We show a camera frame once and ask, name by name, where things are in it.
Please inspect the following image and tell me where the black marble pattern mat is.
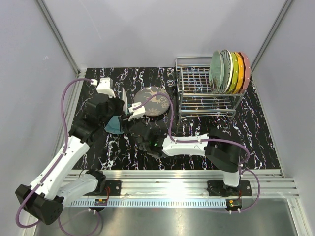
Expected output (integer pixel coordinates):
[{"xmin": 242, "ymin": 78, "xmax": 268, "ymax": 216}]
[{"xmin": 73, "ymin": 67, "xmax": 280, "ymax": 173}]

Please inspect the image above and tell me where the left aluminium frame post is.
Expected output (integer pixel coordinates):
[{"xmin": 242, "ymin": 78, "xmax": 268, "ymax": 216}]
[{"xmin": 35, "ymin": 0, "xmax": 80, "ymax": 76}]

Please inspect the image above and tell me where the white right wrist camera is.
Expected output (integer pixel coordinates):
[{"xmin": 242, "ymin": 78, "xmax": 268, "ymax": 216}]
[{"xmin": 128, "ymin": 102, "xmax": 146, "ymax": 121}]

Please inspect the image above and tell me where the small circuit board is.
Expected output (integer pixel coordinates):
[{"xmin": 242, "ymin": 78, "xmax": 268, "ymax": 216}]
[
  {"xmin": 94, "ymin": 198, "xmax": 108, "ymax": 206},
  {"xmin": 227, "ymin": 199, "xmax": 242, "ymax": 207}
]

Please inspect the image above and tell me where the grey deer plate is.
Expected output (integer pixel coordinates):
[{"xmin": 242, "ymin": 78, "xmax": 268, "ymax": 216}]
[{"xmin": 134, "ymin": 86, "xmax": 170, "ymax": 117}]

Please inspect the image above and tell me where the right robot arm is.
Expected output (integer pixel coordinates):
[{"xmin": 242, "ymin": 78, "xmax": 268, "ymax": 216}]
[{"xmin": 122, "ymin": 119, "xmax": 241, "ymax": 197}]

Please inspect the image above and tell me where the left small circuit board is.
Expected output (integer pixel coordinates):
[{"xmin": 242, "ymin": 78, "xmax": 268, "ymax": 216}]
[{"xmin": 94, "ymin": 198, "xmax": 108, "ymax": 206}]

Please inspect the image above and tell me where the orange dotted plate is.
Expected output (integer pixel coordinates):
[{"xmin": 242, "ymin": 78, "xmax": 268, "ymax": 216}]
[{"xmin": 234, "ymin": 52, "xmax": 244, "ymax": 94}]

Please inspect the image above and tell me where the right aluminium frame post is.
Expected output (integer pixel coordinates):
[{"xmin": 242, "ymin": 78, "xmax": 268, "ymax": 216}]
[{"xmin": 251, "ymin": 0, "xmax": 295, "ymax": 72}]

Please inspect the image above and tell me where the right small circuit board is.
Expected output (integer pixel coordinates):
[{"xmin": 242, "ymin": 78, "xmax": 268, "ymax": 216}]
[{"xmin": 227, "ymin": 199, "xmax": 242, "ymax": 207}]

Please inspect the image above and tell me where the green dotted plate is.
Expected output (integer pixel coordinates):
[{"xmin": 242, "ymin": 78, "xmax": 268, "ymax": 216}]
[{"xmin": 229, "ymin": 52, "xmax": 239, "ymax": 94}]

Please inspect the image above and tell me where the metal dish rack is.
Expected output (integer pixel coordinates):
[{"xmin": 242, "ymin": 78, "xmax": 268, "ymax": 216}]
[{"xmin": 175, "ymin": 56, "xmax": 244, "ymax": 119}]

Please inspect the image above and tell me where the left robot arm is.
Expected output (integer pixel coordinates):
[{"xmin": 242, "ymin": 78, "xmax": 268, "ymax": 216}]
[{"xmin": 15, "ymin": 94, "xmax": 127, "ymax": 225}]

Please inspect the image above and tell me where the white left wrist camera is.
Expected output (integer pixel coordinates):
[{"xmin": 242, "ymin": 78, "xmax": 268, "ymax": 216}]
[{"xmin": 96, "ymin": 77, "xmax": 116, "ymax": 98}]

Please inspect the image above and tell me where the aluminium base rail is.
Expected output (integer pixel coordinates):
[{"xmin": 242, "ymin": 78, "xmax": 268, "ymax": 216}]
[{"xmin": 61, "ymin": 170, "xmax": 299, "ymax": 209}]

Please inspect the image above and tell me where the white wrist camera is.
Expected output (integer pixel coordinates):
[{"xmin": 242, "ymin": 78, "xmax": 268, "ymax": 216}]
[
  {"xmin": 128, "ymin": 102, "xmax": 146, "ymax": 121},
  {"xmin": 96, "ymin": 77, "xmax": 116, "ymax": 98}
]

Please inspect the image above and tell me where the teal lettered plate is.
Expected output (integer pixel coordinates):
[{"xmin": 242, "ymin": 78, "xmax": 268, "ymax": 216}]
[{"xmin": 122, "ymin": 88, "xmax": 128, "ymax": 115}]

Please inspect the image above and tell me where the white blue striped plate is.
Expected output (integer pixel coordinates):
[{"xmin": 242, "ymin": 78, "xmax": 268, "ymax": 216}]
[{"xmin": 220, "ymin": 49, "xmax": 233, "ymax": 93}]

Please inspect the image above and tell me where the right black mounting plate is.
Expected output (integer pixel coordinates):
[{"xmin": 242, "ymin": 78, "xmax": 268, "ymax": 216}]
[{"xmin": 207, "ymin": 180, "xmax": 252, "ymax": 198}]

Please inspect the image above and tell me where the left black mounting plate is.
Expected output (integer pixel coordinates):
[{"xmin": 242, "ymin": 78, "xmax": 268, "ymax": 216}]
[{"xmin": 93, "ymin": 180, "xmax": 122, "ymax": 196}]

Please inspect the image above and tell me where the aluminium frame post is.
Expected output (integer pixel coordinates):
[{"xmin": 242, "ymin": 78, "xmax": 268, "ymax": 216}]
[
  {"xmin": 251, "ymin": 0, "xmax": 295, "ymax": 72},
  {"xmin": 35, "ymin": 0, "xmax": 80, "ymax": 76}
]

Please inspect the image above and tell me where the mint green plate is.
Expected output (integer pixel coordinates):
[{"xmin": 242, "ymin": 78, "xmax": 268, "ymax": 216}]
[{"xmin": 209, "ymin": 51, "xmax": 224, "ymax": 94}]

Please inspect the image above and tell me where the black mounting plate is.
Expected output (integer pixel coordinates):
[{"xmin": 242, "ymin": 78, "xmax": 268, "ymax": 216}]
[
  {"xmin": 207, "ymin": 180, "xmax": 252, "ymax": 198},
  {"xmin": 93, "ymin": 180, "xmax": 122, "ymax": 196}
]

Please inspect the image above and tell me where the teal scalloped plate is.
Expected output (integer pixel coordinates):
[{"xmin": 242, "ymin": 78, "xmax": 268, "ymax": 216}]
[{"xmin": 104, "ymin": 116, "xmax": 124, "ymax": 135}]

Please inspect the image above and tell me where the pink dotted plate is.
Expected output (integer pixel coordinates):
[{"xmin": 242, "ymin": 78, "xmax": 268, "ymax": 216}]
[{"xmin": 240, "ymin": 52, "xmax": 251, "ymax": 93}]

